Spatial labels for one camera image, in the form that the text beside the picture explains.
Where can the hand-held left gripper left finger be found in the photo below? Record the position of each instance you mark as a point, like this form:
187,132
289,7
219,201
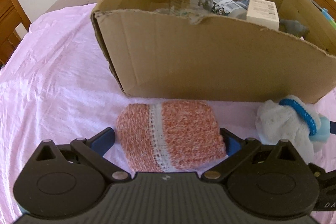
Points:
103,139

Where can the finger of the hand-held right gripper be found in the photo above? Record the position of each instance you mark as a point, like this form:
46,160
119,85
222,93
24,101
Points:
326,187
332,128

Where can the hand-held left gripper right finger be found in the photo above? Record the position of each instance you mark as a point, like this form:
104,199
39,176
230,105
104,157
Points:
233,144

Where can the white and blue sock bundle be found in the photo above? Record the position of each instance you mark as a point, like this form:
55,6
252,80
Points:
283,124

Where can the orange and white knitted pouch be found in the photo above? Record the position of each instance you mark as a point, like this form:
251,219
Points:
181,132

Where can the brown cardboard box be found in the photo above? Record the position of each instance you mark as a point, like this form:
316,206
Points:
197,61

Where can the small cream carton box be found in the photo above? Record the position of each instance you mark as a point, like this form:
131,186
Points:
262,12

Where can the clear jar with printed label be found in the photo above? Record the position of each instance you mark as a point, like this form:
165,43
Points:
228,5

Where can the pink tablecloth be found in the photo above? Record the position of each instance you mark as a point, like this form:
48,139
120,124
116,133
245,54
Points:
52,77

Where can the blue cup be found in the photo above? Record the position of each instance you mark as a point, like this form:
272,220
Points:
325,13

